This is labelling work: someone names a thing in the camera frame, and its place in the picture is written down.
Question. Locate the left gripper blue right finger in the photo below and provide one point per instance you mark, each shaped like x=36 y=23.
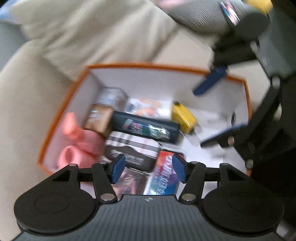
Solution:
x=192 y=174

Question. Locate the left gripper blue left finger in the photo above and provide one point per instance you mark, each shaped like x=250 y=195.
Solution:
x=104 y=175

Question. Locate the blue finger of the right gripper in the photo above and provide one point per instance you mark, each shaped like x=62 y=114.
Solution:
x=224 y=139
x=215 y=75

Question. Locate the maroon photo card box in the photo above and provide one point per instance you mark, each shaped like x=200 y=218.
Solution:
x=131 y=182

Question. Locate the blue red snack packet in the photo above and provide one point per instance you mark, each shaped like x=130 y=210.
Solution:
x=163 y=180

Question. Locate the plaid glasses case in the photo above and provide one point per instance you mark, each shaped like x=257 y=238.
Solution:
x=140 y=153

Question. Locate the pink cylindrical cup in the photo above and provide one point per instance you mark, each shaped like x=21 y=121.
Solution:
x=72 y=155

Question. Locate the yellow tape measure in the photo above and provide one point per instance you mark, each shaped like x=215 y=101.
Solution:
x=181 y=115

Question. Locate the brown cube box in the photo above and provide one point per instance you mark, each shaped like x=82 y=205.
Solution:
x=99 y=119

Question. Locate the dark blue shampoo bottle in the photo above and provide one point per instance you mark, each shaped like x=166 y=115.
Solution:
x=158 y=130

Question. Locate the white Vaseline tube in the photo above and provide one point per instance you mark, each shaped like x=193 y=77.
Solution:
x=150 y=108

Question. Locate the clear plastic cube box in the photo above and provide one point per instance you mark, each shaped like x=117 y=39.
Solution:
x=113 y=97

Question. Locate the grey checked fabric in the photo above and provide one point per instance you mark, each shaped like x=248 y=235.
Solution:
x=208 y=17

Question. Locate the orange cardboard box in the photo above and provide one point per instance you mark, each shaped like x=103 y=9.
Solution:
x=150 y=90

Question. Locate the beige sofa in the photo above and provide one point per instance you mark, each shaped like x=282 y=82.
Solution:
x=32 y=90

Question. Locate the beige cushion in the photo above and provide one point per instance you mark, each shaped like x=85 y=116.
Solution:
x=73 y=34

